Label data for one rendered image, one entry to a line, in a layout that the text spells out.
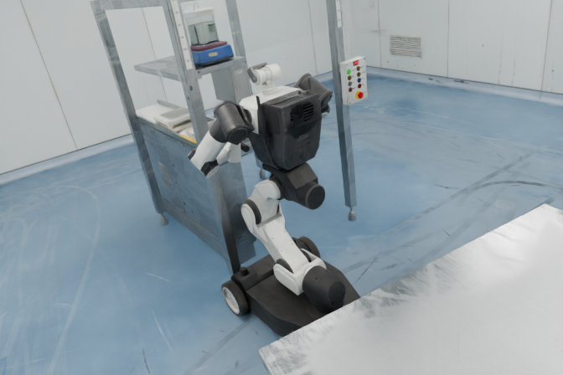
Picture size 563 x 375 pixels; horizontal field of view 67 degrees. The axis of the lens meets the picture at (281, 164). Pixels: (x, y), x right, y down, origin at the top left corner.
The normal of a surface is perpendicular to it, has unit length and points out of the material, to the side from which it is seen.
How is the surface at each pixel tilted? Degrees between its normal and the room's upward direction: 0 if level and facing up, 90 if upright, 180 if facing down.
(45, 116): 90
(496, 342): 0
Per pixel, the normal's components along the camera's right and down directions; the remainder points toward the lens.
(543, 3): -0.83, 0.34
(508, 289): -0.14, -0.90
